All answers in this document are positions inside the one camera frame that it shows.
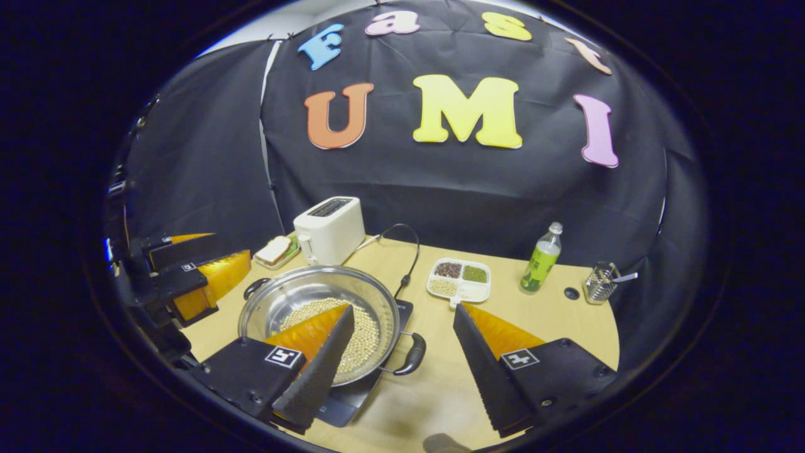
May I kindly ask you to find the white divided bean tray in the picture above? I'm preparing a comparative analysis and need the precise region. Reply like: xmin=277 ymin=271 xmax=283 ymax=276
xmin=426 ymin=257 xmax=492 ymax=309

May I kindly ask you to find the green label plastic bottle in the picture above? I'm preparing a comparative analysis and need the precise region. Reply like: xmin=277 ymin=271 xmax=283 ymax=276
xmin=519 ymin=221 xmax=564 ymax=294

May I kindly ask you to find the stainless steel pot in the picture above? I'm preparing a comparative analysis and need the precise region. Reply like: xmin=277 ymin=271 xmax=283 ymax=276
xmin=237 ymin=264 xmax=428 ymax=388

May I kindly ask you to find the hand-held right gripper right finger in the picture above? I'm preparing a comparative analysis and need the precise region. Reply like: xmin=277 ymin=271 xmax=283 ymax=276
xmin=452 ymin=302 xmax=620 ymax=439

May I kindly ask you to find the black and white power cable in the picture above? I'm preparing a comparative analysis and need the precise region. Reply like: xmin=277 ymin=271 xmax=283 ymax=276
xmin=352 ymin=223 xmax=421 ymax=301

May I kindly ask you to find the white toaster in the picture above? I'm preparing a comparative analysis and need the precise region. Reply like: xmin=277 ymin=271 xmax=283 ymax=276
xmin=293 ymin=196 xmax=367 ymax=267

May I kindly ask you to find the black induction cooktop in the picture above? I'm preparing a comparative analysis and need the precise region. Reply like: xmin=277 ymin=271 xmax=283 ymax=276
xmin=313 ymin=298 xmax=416 ymax=429

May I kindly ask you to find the heap of soybeans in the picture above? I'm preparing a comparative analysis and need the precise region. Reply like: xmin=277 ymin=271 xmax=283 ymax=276
xmin=279 ymin=298 xmax=382 ymax=374

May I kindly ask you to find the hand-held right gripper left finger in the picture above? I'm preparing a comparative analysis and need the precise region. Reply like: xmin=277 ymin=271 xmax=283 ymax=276
xmin=189 ymin=303 xmax=356 ymax=436

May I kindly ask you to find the metal wire utensil holder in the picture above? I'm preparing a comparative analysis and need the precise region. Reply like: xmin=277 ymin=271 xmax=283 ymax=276
xmin=584 ymin=261 xmax=621 ymax=306

